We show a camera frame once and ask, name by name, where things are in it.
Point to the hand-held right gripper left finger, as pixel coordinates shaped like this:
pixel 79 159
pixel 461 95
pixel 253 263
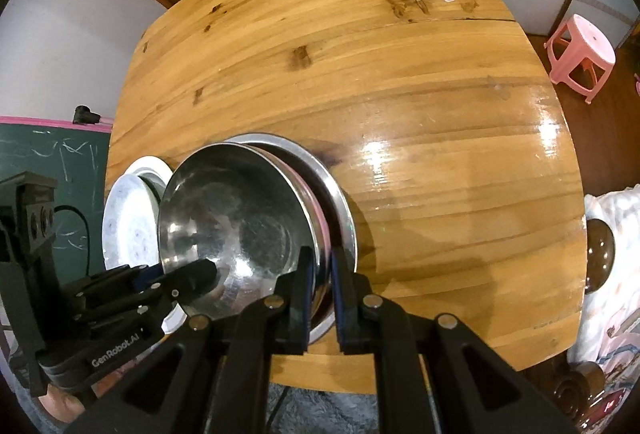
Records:
pixel 309 284

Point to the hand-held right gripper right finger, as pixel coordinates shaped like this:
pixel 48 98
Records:
pixel 337 294

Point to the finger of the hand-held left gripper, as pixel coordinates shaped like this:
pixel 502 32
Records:
pixel 142 278
pixel 190 279

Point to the white patterned oval plate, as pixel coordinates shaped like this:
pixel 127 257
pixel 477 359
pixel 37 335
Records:
pixel 130 224

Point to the steel bowl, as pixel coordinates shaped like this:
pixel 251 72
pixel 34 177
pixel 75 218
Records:
pixel 240 224

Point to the large steel basin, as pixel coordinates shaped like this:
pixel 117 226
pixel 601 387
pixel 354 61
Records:
pixel 336 194

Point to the person's left hand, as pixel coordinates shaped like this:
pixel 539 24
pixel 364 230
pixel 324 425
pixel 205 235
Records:
pixel 62 406

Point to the plain white plate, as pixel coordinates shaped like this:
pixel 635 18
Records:
pixel 147 163

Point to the grey fleece clothing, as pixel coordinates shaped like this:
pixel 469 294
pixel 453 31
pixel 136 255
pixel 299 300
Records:
pixel 325 414

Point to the green chalkboard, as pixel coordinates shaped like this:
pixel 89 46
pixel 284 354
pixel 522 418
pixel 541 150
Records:
pixel 30 149

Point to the carved wooden armrest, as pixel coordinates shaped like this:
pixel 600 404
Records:
pixel 600 254

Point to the white printed blanket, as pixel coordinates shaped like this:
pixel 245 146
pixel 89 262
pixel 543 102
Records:
pixel 620 314

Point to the pink plastic stool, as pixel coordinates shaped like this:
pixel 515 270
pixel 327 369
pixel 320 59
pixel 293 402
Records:
pixel 580 49

